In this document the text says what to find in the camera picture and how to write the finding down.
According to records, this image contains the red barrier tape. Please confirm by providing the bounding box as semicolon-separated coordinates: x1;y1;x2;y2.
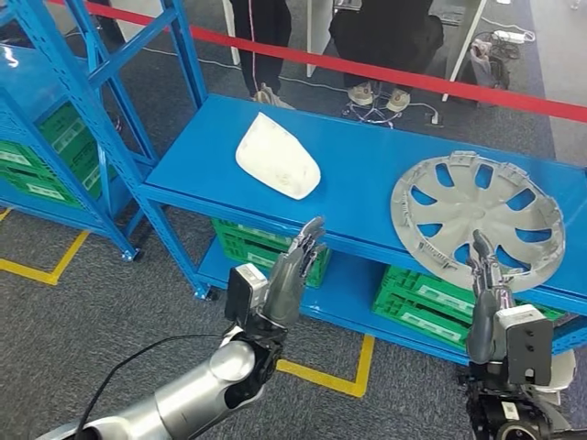
45;0;587;125

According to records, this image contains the grey plastic wheel hubcap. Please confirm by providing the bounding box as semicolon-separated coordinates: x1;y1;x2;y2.
390;150;567;294

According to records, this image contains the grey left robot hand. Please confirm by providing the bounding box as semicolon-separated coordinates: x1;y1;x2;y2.
261;216;327;329

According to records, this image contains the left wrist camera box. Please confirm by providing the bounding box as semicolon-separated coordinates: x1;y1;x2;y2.
224;264;269;329

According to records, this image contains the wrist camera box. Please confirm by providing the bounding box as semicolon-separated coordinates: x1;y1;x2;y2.
493;303;555;387
224;264;269;329

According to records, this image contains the long blue metal shelf rack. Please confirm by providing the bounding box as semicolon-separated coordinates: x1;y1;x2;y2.
63;0;587;366

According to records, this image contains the grey bag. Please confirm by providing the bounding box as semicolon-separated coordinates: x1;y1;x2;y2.
469;37;511;89

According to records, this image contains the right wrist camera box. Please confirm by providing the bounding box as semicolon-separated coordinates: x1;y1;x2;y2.
493;303;555;387

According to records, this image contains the white power strip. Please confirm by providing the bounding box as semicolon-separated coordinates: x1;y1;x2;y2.
492;28;526;45

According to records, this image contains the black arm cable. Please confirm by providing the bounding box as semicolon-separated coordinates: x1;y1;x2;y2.
73;334;226;440

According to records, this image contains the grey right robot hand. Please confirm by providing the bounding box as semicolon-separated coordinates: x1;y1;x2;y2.
466;229;517;366

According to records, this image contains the person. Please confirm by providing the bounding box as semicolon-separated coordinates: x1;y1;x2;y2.
329;0;445;115
229;0;294;111

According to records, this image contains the white plastic mirror cover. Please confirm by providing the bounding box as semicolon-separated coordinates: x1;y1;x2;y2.
235;111;322;202

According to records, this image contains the metal stool base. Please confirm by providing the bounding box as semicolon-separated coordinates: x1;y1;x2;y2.
341;100;400;130

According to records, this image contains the green plastic crate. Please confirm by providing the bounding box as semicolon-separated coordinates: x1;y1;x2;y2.
372;265;567;352
211;218;332;290
0;140;81;208
39;102;118;201

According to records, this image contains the white floor cable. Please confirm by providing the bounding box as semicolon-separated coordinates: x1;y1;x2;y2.
142;47;443;127

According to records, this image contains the tall blue metal shelf rack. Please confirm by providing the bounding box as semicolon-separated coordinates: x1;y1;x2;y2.
0;0;159;263

